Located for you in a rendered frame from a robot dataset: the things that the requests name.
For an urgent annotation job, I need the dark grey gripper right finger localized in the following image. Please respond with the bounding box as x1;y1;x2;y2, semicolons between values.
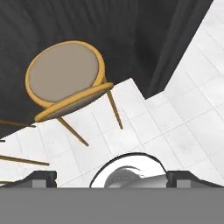
165;171;224;189

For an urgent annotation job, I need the dark grey counter island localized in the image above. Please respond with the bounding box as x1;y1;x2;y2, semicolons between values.
0;0;214;139

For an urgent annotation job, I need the white round black-rimmed object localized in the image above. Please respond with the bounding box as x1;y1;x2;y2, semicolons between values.
89;152;168;189

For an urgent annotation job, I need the gold chair with beige cushion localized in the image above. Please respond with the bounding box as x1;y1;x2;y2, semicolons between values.
24;40;124;147

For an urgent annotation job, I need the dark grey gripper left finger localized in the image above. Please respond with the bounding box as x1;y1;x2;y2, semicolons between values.
0;171;58;189

